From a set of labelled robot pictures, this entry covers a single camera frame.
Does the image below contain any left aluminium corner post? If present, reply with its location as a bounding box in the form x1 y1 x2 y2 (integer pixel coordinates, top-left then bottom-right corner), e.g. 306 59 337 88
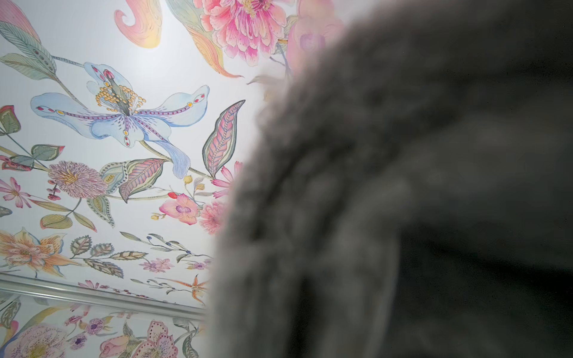
1 273 205 321

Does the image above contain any grey fuzzy blanket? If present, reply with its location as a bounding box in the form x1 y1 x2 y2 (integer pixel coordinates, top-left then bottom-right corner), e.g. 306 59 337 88
205 1 572 357

